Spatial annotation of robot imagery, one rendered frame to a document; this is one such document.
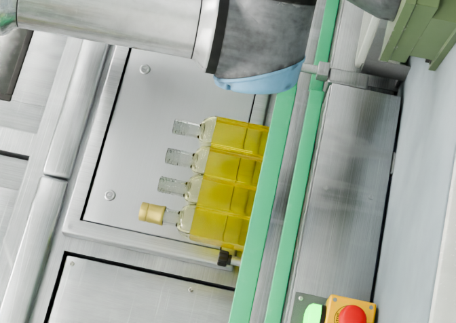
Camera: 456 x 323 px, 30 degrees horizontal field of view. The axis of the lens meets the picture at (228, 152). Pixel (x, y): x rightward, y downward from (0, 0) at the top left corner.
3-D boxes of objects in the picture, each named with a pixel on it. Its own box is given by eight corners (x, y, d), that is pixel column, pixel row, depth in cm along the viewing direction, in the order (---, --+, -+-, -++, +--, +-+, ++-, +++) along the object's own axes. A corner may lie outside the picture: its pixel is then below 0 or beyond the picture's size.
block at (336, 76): (361, 93, 156) (323, 86, 156) (370, 70, 147) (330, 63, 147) (357, 111, 154) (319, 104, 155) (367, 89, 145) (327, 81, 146)
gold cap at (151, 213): (167, 205, 154) (144, 200, 154) (165, 207, 151) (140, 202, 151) (163, 224, 154) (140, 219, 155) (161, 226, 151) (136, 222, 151)
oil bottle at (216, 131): (312, 146, 161) (202, 123, 162) (316, 134, 156) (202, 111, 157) (307, 173, 159) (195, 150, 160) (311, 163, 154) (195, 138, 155)
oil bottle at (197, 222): (296, 233, 155) (181, 208, 156) (298, 224, 150) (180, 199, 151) (290, 262, 153) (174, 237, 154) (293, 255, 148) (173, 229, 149)
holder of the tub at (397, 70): (410, 15, 162) (369, 7, 162) (448, -72, 136) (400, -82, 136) (397, 95, 156) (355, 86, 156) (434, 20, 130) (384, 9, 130)
